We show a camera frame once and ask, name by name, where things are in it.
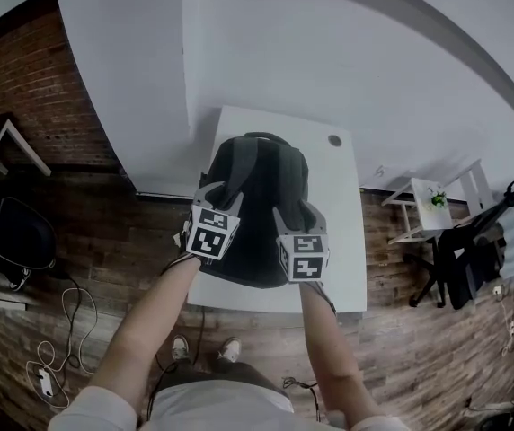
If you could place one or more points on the person's right forearm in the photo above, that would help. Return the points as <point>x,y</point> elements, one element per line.
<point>333,353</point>

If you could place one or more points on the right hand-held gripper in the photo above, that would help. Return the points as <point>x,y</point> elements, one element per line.
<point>304,258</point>

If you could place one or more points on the person's dark trousers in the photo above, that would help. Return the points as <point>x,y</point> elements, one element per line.
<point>230,371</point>

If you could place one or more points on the small green potted plant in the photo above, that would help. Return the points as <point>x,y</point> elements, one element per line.
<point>437,199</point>

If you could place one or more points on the person's white shirt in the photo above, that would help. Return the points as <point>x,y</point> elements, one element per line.
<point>221,409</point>

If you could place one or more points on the dark backpack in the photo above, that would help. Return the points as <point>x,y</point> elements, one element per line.
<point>261,187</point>

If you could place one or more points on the person's white shoe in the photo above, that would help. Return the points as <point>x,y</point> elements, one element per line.
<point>180,347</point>
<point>231,348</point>

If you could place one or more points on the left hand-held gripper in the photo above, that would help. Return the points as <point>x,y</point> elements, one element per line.
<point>210,236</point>

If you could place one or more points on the black round-backed chair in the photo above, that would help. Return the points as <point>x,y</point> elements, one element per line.
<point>19,231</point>

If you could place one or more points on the black office chair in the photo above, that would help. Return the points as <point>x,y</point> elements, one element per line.
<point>468,258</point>

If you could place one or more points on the person's left forearm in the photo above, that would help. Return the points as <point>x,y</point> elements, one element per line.
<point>149,330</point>

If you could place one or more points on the small white side table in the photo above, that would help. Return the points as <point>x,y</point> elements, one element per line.
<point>436,218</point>

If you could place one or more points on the white-framed dark desk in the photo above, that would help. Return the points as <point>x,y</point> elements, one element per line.
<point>19,139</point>

